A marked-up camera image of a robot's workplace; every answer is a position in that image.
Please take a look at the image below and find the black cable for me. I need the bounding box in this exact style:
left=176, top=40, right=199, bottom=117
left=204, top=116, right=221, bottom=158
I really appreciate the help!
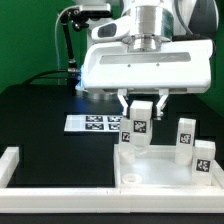
left=21, top=69, right=81, bottom=86

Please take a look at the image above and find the white U-shaped fence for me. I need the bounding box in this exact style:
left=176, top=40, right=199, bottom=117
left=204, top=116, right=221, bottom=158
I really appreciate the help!
left=0, top=147, right=224, bottom=213

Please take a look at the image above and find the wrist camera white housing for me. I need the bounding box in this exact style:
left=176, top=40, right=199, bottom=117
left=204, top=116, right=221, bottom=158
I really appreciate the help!
left=91, top=16, right=130, bottom=43

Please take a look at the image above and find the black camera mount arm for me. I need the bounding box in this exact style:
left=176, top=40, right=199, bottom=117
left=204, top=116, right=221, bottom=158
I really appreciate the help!
left=59, top=3, right=113, bottom=73

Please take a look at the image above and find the white square tabletop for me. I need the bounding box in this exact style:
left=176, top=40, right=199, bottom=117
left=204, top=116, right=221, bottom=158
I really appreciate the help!
left=114, top=144, right=224, bottom=190

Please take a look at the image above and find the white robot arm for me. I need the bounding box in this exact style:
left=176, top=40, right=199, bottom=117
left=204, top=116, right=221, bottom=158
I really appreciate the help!
left=81, top=0, right=219, bottom=118

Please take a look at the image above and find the grey braided wrist cable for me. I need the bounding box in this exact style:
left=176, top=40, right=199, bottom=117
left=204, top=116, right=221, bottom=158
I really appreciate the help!
left=173, top=0, right=201, bottom=43

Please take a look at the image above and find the white plate with markers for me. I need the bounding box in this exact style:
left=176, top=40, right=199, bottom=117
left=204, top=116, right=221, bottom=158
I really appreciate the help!
left=64, top=115, right=121, bottom=133

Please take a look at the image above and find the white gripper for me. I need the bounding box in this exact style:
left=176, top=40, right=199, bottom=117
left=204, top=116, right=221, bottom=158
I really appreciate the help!
left=82, top=40, right=213, bottom=120

